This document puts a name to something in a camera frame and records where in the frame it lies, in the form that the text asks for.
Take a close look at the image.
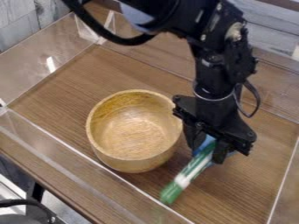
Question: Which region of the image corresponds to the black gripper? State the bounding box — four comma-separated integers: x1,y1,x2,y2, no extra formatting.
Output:
172,91,257,165

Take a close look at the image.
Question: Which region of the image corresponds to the green and white marker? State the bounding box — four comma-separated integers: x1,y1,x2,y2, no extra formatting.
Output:
160,142,216,205

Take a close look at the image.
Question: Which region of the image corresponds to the brown wooden bowl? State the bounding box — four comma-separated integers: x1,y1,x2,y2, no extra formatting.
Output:
85,89,183,173

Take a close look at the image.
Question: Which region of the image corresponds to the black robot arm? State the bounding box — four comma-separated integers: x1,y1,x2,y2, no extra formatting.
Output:
61,0,259,164

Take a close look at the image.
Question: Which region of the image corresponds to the blue foam block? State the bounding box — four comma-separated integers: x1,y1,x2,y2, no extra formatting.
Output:
191,135,236,167

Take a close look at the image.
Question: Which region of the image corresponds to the black table leg bracket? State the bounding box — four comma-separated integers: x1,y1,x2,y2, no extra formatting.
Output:
24,182,69,224

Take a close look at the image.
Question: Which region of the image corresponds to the black cable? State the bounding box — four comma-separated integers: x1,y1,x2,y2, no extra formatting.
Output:
0,199,56,224

